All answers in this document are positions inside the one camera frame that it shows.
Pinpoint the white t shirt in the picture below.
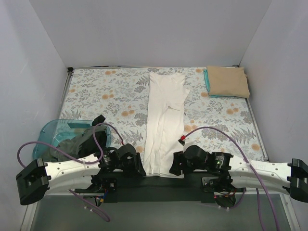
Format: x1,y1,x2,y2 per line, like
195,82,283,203
142,73,190,178

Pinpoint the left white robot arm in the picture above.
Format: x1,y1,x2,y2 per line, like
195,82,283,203
16,144,146,205

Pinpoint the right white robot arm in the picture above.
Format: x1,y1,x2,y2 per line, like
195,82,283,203
169,145,308,203

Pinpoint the grey t shirt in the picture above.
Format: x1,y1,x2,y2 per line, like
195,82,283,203
41,127,97,162

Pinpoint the floral table cloth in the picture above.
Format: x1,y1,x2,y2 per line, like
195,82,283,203
61,67,267,161

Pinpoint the teal plastic basket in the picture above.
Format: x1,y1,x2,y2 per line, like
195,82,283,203
33,115,105,159

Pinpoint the folded teal t shirt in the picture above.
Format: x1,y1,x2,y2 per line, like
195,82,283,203
204,66,232,97

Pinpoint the folded tan t shirt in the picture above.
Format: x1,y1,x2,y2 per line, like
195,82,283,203
205,66,250,98

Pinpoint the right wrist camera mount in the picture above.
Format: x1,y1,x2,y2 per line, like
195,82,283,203
178,135,189,146

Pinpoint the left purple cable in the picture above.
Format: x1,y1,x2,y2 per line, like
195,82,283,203
17,122,126,222

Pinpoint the aluminium frame rail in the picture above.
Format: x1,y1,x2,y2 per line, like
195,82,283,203
21,189,300,231

